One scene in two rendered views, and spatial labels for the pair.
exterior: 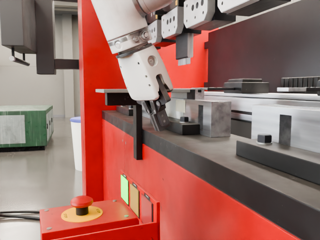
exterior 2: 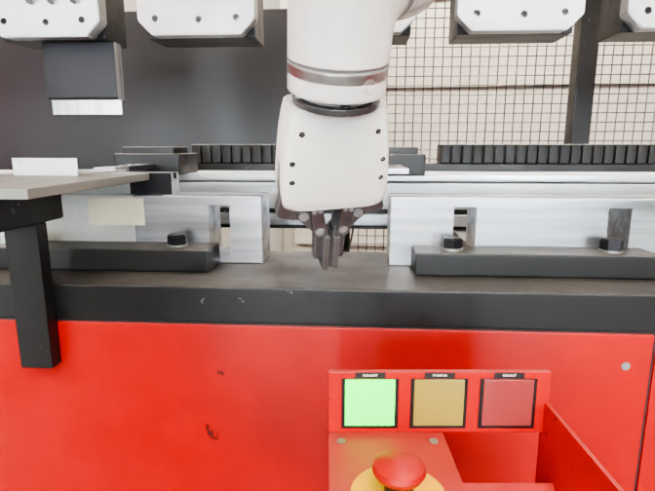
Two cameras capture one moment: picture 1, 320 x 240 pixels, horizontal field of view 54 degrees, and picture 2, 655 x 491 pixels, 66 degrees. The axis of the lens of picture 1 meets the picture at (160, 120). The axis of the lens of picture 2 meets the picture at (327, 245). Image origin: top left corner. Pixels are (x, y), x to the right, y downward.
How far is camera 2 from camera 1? 0.66 m
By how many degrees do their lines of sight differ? 67
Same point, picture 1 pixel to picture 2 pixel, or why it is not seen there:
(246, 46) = (35, 72)
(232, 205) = (503, 341)
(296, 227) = (632, 323)
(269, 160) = (496, 269)
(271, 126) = (437, 224)
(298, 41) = (181, 81)
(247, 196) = (542, 317)
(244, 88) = (180, 165)
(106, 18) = (373, 17)
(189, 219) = not seen: hidden behind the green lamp
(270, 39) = not seen: hidden behind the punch
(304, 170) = (558, 267)
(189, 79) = not seen: outside the picture
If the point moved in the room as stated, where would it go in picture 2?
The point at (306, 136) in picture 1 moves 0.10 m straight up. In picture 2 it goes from (503, 230) to (508, 154)
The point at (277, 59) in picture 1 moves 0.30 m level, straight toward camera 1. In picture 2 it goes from (134, 108) to (207, 100)
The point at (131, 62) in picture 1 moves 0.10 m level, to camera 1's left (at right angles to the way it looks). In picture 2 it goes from (359, 128) to (309, 124)
